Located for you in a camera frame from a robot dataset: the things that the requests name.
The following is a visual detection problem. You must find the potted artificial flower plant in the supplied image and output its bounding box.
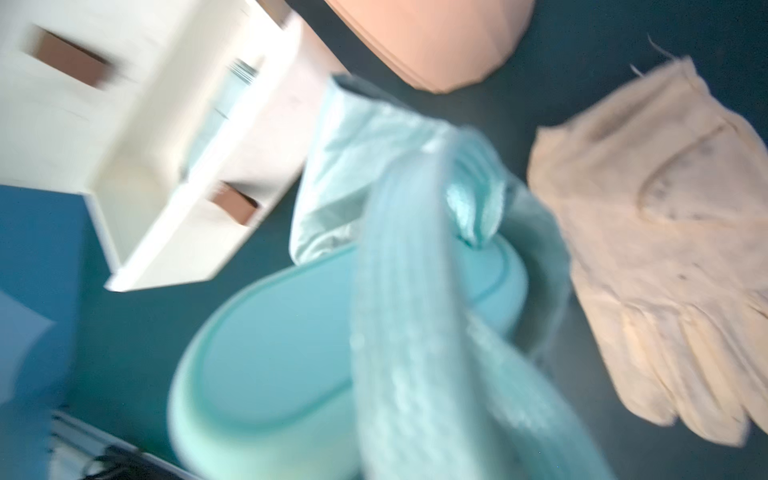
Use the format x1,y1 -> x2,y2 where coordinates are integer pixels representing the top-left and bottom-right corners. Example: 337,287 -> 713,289
327,0 -> 535,94

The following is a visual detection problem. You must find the white drawer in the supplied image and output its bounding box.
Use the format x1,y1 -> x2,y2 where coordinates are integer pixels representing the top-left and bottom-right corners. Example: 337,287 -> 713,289
85,1 -> 343,292

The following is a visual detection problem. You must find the beige work glove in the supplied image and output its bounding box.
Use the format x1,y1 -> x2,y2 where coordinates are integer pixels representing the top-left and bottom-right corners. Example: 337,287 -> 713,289
528,57 -> 767,447

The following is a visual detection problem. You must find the white drawer cabinet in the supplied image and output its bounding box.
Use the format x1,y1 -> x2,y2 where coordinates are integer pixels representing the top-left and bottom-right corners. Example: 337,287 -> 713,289
0,0 -> 349,293

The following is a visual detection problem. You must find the mint green umbrella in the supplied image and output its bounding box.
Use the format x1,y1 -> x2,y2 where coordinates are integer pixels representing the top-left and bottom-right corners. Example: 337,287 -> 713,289
167,75 -> 613,479
180,60 -> 258,181

